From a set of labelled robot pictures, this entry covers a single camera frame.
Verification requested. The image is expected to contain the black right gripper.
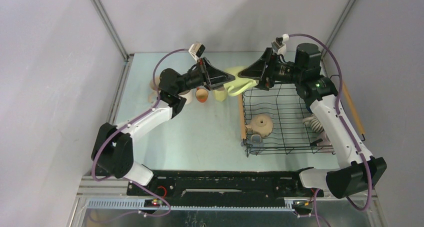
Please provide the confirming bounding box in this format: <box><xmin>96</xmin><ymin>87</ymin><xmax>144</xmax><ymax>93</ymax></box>
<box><xmin>238</xmin><ymin>47</ymin><xmax>303</xmax><ymax>92</ymax></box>

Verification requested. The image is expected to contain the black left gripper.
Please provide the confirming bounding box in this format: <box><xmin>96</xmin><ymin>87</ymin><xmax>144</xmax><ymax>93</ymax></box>
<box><xmin>175</xmin><ymin>57</ymin><xmax>236</xmax><ymax>95</ymax></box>

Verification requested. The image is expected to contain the yellow green faceted mug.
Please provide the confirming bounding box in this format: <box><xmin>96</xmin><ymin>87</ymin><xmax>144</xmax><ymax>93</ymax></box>
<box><xmin>212</xmin><ymin>89</ymin><xmax>228</xmax><ymax>102</ymax></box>

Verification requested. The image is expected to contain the small red orange cup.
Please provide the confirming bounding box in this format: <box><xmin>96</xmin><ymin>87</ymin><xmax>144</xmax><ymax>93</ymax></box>
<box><xmin>195</xmin><ymin>87</ymin><xmax>209</xmax><ymax>103</ymax></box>

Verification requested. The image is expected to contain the light green mug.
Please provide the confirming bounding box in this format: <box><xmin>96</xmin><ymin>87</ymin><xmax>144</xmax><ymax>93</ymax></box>
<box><xmin>223</xmin><ymin>66</ymin><xmax>259</xmax><ymax>97</ymax></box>

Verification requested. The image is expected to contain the beige round speckled mug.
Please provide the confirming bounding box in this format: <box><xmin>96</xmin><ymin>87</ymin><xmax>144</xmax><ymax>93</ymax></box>
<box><xmin>245</xmin><ymin>114</ymin><xmax>274</xmax><ymax>138</ymax></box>

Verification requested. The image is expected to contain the floral patterned cream mug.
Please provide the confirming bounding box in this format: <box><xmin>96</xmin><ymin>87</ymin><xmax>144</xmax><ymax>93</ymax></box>
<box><xmin>147</xmin><ymin>76</ymin><xmax>160</xmax><ymax>104</ymax></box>

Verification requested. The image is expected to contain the white mug black handle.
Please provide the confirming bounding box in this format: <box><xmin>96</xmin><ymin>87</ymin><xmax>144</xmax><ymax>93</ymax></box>
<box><xmin>179</xmin><ymin>90</ymin><xmax>193</xmax><ymax>105</ymax></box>

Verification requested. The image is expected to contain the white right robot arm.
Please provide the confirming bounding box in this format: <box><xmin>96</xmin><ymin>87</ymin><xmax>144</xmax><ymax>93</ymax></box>
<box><xmin>238</xmin><ymin>43</ymin><xmax>387</xmax><ymax>199</ymax></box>

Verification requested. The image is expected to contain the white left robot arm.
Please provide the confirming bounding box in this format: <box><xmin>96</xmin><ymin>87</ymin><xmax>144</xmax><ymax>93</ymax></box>
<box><xmin>91</xmin><ymin>57</ymin><xmax>235</xmax><ymax>195</ymax></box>

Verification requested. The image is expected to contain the small grey blue cup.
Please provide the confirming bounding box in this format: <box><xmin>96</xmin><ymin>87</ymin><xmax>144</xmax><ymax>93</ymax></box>
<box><xmin>250</xmin><ymin>134</ymin><xmax>264</xmax><ymax>147</ymax></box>

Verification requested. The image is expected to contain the striped grey white mug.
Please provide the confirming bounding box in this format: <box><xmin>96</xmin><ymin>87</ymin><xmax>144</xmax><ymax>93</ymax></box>
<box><xmin>302</xmin><ymin>114</ymin><xmax>324</xmax><ymax>133</ymax></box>

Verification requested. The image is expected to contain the black wire dish rack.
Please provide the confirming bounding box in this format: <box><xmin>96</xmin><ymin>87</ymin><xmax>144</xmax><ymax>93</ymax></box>
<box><xmin>241</xmin><ymin>82</ymin><xmax>336</xmax><ymax>157</ymax></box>

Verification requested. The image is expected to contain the left wooden rack handle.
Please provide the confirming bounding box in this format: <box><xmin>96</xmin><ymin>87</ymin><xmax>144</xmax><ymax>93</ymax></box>
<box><xmin>237</xmin><ymin>93</ymin><xmax>247</xmax><ymax>141</ymax></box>

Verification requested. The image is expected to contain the wooden rack handle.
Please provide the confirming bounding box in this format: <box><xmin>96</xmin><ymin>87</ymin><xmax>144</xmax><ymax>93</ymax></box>
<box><xmin>237</xmin><ymin>93</ymin><xmax>247</xmax><ymax>141</ymax></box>
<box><xmin>342</xmin><ymin>81</ymin><xmax>365</xmax><ymax>136</ymax></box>

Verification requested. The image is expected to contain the right wooden rack handle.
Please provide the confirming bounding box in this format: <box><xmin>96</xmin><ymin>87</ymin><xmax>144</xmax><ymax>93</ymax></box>
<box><xmin>342</xmin><ymin>81</ymin><xmax>365</xmax><ymax>136</ymax></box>

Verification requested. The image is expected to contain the aluminium slotted rail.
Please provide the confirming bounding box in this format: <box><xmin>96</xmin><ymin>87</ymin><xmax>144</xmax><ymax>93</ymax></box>
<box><xmin>85</xmin><ymin>198</ymin><xmax>295</xmax><ymax>212</ymax></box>

